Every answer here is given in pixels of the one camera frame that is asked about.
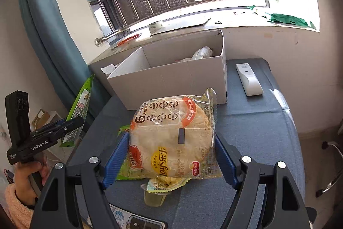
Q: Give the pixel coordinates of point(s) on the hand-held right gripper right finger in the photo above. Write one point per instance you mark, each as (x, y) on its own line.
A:
(227, 162)

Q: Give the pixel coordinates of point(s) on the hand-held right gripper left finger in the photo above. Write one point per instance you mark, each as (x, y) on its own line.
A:
(115, 162)

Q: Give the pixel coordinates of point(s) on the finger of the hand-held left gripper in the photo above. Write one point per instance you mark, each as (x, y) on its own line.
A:
(52, 127)
(73, 124)

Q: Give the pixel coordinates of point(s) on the long green snack packet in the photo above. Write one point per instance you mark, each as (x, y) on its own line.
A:
(80, 103)

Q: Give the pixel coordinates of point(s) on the clear rice cracker packet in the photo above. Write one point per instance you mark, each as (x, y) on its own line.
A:
(160, 143)

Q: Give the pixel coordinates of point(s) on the white cardboard box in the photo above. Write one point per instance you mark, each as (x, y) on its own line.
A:
(171, 78)

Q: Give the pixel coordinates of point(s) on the person's left forearm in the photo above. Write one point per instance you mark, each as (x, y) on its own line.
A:
(16, 204)

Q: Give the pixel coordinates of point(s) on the person's left hand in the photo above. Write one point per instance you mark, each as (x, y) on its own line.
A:
(26, 168)

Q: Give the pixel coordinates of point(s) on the small cardboard box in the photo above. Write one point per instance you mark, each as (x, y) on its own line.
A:
(43, 117)

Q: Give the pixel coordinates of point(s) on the yellow jelly cup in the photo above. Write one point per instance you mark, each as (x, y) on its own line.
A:
(163, 183)

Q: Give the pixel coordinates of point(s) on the clear jelly cup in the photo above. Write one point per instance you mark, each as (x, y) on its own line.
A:
(154, 198)

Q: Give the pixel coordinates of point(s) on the tissue box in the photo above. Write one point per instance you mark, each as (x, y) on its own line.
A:
(108, 70)

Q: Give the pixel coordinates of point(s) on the phone with cartoon case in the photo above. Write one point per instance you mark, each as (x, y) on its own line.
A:
(139, 223)

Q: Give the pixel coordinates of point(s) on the white remote control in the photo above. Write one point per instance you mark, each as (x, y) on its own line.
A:
(249, 78)

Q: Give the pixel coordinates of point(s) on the teal curtain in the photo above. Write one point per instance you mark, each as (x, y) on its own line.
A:
(40, 30)

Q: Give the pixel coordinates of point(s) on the red pen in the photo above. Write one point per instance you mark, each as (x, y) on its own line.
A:
(127, 40)

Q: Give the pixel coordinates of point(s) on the chrome chair base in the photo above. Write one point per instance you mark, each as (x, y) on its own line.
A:
(331, 178)

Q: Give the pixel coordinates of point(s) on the tape roll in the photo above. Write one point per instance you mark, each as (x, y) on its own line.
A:
(156, 25)

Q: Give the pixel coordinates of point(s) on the grey flat board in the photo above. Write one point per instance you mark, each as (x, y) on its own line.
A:
(187, 22)

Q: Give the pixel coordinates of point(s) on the small metal tool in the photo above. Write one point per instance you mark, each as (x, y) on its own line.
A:
(238, 13)

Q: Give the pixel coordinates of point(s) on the green packet with dark print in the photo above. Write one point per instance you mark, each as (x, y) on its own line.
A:
(289, 20)

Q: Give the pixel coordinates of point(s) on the green wrapper scrap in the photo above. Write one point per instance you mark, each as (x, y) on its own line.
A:
(251, 7)

